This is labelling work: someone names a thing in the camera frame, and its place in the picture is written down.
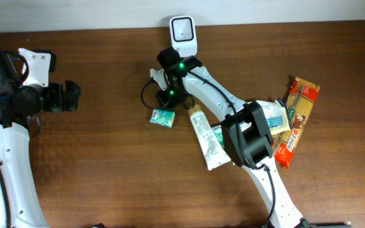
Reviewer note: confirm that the white tube with gold cap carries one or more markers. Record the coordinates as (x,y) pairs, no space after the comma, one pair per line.
(213,153)

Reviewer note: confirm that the cream snack bag blue label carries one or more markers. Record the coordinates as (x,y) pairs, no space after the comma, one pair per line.
(276,114)

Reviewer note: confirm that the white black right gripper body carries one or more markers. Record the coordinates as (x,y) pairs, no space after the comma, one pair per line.
(176,96)

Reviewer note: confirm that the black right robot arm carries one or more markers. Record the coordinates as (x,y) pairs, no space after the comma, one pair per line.
(246,134)

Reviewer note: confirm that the white barcode scanner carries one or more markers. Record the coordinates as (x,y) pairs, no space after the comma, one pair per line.
(183,35)

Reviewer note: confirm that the green tissue pack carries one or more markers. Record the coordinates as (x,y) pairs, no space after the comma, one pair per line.
(218,133)
(163,118)

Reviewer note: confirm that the orange red snack bag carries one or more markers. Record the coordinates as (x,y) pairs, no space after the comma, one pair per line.
(300,101)

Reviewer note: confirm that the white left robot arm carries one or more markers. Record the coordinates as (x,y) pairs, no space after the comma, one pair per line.
(19,204)

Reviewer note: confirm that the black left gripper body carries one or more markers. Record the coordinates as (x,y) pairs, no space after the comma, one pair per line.
(52,98)

